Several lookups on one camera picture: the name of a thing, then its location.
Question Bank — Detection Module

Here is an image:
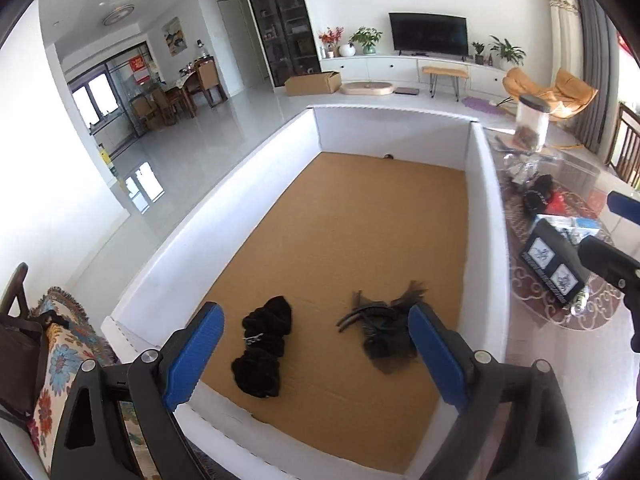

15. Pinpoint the blue white medicine box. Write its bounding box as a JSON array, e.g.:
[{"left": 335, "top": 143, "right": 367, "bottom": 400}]
[{"left": 534, "top": 214, "right": 601, "bottom": 245}]

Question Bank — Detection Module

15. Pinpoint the wooden chair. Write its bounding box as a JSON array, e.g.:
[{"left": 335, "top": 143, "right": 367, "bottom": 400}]
[{"left": 606, "top": 102, "right": 640, "bottom": 191}]

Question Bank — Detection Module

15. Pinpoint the red cloth item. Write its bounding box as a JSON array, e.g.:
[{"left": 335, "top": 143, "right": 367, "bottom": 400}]
[{"left": 544, "top": 192, "right": 573, "bottom": 217}]

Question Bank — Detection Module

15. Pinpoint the grey curtain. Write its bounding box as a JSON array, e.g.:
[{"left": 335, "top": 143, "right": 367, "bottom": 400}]
[{"left": 576, "top": 0, "right": 620, "bottom": 160}]

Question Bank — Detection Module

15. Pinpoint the black cloth item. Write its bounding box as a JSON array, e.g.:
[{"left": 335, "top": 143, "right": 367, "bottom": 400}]
[{"left": 231, "top": 296, "right": 292, "bottom": 399}]

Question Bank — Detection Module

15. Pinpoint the silver glitter bow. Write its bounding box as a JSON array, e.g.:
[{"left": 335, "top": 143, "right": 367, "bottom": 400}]
[{"left": 503, "top": 153, "right": 540, "bottom": 186}]

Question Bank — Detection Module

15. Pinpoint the clear plastic jar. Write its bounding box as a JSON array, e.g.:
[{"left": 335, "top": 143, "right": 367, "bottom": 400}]
[{"left": 513, "top": 94, "right": 551, "bottom": 152}]

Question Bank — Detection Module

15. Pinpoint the orange lounge chair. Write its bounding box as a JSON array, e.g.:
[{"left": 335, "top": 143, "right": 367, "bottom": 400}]
[{"left": 502, "top": 67, "right": 598, "bottom": 122}]

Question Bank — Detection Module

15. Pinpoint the large white cardboard box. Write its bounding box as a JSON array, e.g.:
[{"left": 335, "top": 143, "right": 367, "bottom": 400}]
[{"left": 102, "top": 105, "right": 510, "bottom": 479}]

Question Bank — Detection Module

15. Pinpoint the green plant by television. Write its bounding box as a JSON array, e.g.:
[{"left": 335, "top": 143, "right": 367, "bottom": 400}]
[{"left": 490, "top": 36, "right": 526, "bottom": 66}]

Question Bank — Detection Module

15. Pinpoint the wooden bench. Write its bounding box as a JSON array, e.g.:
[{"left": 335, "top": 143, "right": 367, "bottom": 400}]
[{"left": 420, "top": 65, "right": 471, "bottom": 102}]

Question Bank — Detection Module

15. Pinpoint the black television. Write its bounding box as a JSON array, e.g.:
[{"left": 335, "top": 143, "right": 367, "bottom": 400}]
[{"left": 390, "top": 13, "right": 469, "bottom": 58}]

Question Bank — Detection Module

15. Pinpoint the white tv cabinet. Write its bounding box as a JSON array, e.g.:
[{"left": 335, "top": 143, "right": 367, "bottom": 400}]
[{"left": 320, "top": 55, "right": 508, "bottom": 99}]

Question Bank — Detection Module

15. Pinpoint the dining table with chairs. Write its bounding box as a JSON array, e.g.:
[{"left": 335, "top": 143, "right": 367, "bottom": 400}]
[{"left": 130, "top": 56, "right": 228, "bottom": 130}]

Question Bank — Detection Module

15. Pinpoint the round wooden cat scratcher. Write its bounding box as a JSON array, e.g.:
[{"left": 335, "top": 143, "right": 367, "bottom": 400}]
[{"left": 340, "top": 81, "right": 395, "bottom": 96}]

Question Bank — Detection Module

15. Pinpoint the green potted plant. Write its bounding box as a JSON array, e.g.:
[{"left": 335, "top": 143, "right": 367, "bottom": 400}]
[{"left": 349, "top": 27, "right": 383, "bottom": 55}]

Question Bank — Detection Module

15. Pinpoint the brown cardboard box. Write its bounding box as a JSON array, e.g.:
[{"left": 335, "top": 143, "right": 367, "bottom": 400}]
[{"left": 285, "top": 72, "right": 342, "bottom": 96}]

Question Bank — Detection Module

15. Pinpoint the red flower vase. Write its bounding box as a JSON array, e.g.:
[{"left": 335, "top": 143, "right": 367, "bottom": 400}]
[{"left": 318, "top": 26, "right": 344, "bottom": 58}]

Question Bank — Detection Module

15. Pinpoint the black glass display cabinet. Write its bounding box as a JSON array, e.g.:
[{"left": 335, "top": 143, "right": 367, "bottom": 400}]
[{"left": 248, "top": 0, "right": 320, "bottom": 88}]

